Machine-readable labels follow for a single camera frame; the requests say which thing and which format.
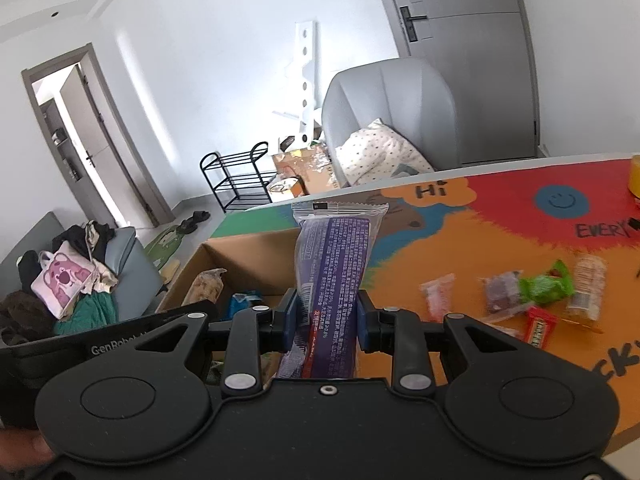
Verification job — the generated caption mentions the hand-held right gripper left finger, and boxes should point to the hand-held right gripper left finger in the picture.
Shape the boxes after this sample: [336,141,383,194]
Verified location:
[132,287,301,397]

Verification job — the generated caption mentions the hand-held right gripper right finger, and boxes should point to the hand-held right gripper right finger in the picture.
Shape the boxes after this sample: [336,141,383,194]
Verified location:
[356,290,511,397]

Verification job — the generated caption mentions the blue snack packet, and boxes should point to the blue snack packet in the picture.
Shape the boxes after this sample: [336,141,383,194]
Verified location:
[227,290,274,322]

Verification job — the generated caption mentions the long purple snack packet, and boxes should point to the long purple snack packet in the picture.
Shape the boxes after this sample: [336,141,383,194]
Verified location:
[275,201,390,382]

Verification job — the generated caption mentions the cardboard box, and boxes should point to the cardboard box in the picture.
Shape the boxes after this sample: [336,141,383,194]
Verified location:
[155,226,302,382]

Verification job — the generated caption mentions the pale pastry packet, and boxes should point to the pale pastry packet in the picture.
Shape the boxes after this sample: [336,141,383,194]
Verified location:
[187,267,229,307]

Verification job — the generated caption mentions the dark purple snack packet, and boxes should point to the dark purple snack packet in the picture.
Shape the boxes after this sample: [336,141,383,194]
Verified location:
[480,270,524,314]

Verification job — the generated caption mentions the red candy packet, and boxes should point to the red candy packet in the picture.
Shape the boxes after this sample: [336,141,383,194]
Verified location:
[525,305,559,349]

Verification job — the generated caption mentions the green snack packet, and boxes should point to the green snack packet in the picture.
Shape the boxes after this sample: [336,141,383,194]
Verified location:
[517,259,574,306]

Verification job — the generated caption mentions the rice cracker packet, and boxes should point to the rice cracker packet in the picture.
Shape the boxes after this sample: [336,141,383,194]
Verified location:
[565,254,609,322]

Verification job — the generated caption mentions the person's left hand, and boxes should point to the person's left hand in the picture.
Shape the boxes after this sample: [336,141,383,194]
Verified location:
[0,429,56,472]

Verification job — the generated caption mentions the green cloth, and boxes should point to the green cloth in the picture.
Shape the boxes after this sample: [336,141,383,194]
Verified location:
[52,292,119,337]

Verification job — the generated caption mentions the dark brown cloth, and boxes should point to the dark brown cloth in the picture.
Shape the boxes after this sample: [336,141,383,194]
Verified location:
[0,289,57,347]

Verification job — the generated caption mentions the pink cartoon tote bag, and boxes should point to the pink cartoon tote bag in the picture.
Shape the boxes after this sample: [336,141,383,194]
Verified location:
[31,240,99,320]

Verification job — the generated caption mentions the grey sofa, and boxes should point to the grey sofa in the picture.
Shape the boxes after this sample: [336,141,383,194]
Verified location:
[0,211,167,347]

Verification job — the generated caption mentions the black clothes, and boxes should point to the black clothes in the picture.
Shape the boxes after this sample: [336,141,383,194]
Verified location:
[52,221,119,267]

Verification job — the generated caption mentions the white bucket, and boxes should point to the white bucket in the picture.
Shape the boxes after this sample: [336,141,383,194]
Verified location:
[266,175,301,199]

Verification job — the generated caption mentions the green floor mat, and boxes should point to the green floor mat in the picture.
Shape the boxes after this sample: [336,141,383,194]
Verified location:
[144,224,194,266]

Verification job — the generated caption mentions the black shoe rack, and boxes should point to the black shoe rack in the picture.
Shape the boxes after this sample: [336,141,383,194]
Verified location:
[200,141,279,213]

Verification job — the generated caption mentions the taped brown carton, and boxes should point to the taped brown carton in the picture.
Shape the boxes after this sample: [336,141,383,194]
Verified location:
[271,141,347,197]

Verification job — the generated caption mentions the colourful cartoon table mat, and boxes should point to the colourful cartoon table mat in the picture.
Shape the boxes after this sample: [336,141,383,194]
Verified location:
[210,152,640,453]

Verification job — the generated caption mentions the white dotted pillow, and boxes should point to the white dotted pillow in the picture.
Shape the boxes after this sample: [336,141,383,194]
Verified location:
[334,118,435,186]

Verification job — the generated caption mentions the open grey door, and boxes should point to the open grey door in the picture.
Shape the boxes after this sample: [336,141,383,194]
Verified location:
[59,64,162,222]

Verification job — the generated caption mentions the grey armchair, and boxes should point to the grey armchair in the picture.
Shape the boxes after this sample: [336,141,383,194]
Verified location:
[321,57,459,189]

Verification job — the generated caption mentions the white foam board with holes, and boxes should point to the white foam board with holes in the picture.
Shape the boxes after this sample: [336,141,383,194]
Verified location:
[272,20,321,149]

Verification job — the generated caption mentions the grey doorway frame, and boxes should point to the grey doorway frame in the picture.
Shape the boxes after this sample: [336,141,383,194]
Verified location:
[21,44,177,229]

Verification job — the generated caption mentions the black door handle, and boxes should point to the black door handle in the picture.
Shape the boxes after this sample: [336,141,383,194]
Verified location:
[399,6,434,44]

